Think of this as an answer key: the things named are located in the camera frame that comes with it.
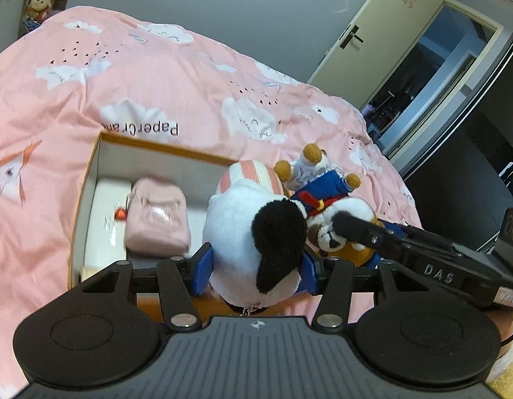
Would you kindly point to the dark sliding wardrobe door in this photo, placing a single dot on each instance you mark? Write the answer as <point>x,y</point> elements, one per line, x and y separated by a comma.
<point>468,166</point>

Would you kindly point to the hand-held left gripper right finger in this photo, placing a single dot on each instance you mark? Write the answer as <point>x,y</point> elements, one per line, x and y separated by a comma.
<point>308,272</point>

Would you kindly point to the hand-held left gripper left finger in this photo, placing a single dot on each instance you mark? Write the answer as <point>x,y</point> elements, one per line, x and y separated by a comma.
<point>202,270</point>

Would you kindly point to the pink printed blanket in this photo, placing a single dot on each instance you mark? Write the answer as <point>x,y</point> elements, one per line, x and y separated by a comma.
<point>157,70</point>

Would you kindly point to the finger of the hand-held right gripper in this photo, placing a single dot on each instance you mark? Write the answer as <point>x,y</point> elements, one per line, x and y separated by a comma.
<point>431,241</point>
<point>360,230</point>

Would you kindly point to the white black-eared plush dog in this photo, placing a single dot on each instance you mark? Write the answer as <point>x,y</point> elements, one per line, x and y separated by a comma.
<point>240,224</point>

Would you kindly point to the white door frame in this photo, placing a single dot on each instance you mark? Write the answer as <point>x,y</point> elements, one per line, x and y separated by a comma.
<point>495,45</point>

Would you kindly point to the small red charm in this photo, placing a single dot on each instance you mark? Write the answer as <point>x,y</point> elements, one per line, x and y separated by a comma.
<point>121,214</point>

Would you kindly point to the pink pouch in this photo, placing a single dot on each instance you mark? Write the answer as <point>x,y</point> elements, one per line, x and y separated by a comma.
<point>157,216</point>

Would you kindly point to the plush doll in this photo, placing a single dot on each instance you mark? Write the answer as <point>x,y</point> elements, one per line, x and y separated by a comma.
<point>42,6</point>

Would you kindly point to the cream door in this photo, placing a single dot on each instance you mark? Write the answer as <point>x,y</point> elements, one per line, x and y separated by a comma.
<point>385,20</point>

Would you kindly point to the orange-rimmed white cardboard box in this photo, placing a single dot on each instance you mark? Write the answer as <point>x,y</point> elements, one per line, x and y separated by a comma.
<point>115,153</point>

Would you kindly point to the person's right forearm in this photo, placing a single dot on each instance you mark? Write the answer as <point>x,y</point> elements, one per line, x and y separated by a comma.
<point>507,353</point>

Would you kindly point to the brown plush bear blue outfit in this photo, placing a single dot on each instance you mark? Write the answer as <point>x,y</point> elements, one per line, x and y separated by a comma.
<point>318,185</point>

